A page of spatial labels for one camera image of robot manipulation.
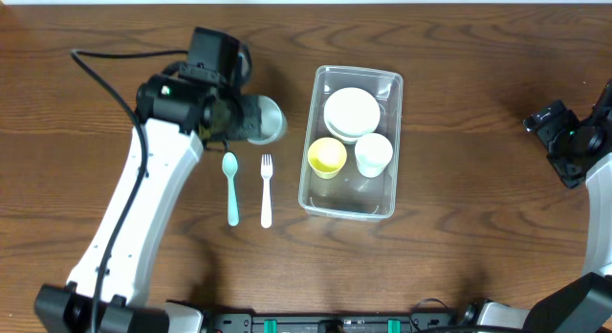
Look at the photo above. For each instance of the white plastic fork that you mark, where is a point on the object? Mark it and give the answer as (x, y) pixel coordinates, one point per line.
(266, 207)

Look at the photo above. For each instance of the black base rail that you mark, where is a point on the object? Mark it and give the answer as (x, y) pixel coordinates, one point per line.
(247, 323)

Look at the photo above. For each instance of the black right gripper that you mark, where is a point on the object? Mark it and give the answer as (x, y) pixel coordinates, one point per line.
(542, 121)

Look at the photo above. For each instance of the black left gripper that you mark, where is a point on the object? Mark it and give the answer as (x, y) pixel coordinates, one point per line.
(234, 121)

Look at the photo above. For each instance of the yellow plastic cup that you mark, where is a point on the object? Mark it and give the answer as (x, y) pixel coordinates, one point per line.
(326, 157)

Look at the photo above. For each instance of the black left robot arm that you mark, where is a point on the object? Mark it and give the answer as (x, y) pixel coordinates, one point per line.
(108, 289)

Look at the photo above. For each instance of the white plastic cup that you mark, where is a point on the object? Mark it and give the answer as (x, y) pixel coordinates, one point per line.
(373, 153)

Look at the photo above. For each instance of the mint green plastic spoon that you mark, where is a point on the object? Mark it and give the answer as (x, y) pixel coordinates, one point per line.
(230, 168)

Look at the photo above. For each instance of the white plastic bowl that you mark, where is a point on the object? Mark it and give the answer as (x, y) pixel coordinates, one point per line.
(352, 112)

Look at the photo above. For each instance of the grey plastic cup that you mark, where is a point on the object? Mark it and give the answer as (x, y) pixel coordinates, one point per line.
(274, 123)

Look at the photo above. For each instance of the grey plastic bowl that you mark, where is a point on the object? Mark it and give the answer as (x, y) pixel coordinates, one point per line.
(345, 139)

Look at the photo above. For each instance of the clear plastic container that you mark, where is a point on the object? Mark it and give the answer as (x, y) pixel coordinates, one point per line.
(350, 195)

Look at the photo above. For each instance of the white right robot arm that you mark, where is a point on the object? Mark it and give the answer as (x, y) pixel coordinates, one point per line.
(581, 306)

